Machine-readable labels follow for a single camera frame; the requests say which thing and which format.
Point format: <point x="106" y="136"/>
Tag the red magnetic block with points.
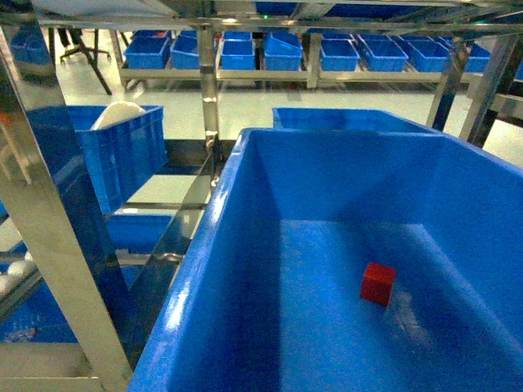
<point x="377" y="283"/>

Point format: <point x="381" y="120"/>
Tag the blue bin lower left shelf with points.
<point x="137" y="233"/>

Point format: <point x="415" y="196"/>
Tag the far steel shelf rack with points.
<point x="310" y="73"/>

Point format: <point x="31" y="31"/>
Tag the blue bin behind foreground bin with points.
<point x="344" y="120"/>

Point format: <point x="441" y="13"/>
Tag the large blue foreground bin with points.
<point x="268" y="295"/>

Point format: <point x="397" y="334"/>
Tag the blue crate with white plate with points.
<point x="122" y="157"/>

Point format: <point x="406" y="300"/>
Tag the white round plate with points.
<point x="117" y="112"/>

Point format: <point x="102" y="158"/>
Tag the stainless steel shelf frame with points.
<point x="51" y="199"/>

